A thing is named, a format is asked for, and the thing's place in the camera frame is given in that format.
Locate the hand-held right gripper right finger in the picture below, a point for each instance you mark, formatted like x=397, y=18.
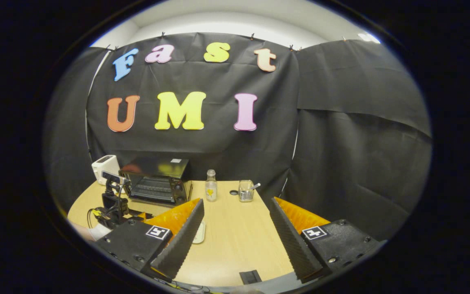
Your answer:
x=294, y=245

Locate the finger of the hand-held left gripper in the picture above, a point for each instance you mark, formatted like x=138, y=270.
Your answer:
x=137, y=213

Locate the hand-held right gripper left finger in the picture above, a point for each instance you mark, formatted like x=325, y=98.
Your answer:
x=182, y=245

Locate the white food tray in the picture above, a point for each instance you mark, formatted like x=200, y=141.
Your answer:
x=199, y=233

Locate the black electric oven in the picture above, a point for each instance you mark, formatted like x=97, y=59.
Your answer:
x=153, y=190

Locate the white toaster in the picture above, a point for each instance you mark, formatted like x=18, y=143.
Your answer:
x=104, y=165

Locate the clear glass bottle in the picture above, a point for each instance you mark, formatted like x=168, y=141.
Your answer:
x=211, y=190

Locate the clear glass cup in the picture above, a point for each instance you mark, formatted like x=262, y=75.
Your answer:
x=245, y=195

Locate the black backdrop cloth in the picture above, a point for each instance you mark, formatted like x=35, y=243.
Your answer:
x=341, y=143

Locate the small ceiling light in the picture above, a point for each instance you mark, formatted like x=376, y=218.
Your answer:
x=369, y=38

